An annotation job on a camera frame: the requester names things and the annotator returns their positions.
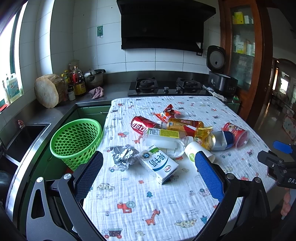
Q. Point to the detergent jug on windowsill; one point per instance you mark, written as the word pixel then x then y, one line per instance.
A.
pixel 12 88

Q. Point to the white cartoon-print tablecloth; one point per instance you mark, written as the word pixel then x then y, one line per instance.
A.
pixel 132 205

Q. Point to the wooden glass-door cabinet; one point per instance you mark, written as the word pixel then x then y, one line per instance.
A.
pixel 246 36

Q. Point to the green perforated plastic trash basket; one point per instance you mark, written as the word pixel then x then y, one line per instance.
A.
pixel 75 142

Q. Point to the pink dish rag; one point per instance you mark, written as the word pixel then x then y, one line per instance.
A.
pixel 96 93

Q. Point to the stainless steel sink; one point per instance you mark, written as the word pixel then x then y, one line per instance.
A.
pixel 13 158

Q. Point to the white cloth near stove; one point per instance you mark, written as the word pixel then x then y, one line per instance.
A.
pixel 214 94

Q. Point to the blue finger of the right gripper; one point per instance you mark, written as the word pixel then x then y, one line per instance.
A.
pixel 285 148

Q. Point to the orange Ovaltine snack packet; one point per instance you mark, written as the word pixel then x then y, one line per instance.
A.
pixel 167 113

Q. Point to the black range hood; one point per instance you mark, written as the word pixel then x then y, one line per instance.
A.
pixel 177 25

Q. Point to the red cola can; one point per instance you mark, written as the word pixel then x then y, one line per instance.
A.
pixel 140 124

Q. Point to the blue white crushed can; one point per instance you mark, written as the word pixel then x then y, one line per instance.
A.
pixel 222 140

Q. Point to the green-cap sauce bottle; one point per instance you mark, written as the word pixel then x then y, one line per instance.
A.
pixel 66 79

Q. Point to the person's right hand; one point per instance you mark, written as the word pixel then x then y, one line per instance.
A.
pixel 286 203

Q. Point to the small white-label jar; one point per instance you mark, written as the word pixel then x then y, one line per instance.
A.
pixel 71 93

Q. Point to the round wooden chopping block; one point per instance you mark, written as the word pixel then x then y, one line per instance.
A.
pixel 50 90

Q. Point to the large cooking oil bottle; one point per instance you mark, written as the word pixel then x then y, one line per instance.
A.
pixel 78 81

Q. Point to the red instant noodle cup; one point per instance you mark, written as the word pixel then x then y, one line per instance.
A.
pixel 241 136

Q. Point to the silver foil ball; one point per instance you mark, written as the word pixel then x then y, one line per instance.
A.
pixel 124 156

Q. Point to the black gas stove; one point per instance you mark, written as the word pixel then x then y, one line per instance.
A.
pixel 180 86

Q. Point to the black rice cooker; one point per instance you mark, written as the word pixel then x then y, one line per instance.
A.
pixel 225 85

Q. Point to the small red sink ornament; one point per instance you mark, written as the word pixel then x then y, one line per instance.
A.
pixel 21 124

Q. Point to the white green milk carton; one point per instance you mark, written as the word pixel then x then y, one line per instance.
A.
pixel 157 163

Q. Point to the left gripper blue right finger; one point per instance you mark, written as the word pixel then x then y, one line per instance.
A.
pixel 209 176

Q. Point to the stainless steel pot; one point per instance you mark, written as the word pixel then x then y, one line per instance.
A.
pixel 94 78

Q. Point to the clear bottle yellow label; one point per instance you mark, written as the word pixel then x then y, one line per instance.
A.
pixel 172 143

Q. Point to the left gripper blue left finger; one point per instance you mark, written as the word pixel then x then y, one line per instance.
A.
pixel 85 175

